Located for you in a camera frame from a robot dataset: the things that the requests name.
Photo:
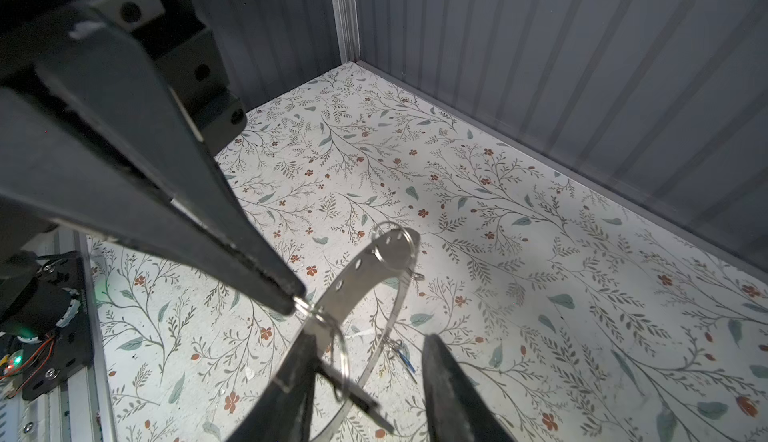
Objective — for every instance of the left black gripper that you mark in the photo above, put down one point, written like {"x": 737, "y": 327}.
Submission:
{"x": 136, "y": 73}

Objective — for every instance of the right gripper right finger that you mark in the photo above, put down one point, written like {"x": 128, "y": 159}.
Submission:
{"x": 454, "y": 409}

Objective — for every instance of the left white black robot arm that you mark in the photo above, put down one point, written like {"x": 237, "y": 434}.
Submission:
{"x": 111, "y": 112}

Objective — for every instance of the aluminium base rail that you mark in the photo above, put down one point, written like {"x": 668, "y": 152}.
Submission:
{"x": 53, "y": 370}

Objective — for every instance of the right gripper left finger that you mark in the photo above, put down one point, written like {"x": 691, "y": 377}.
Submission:
{"x": 284, "y": 411}

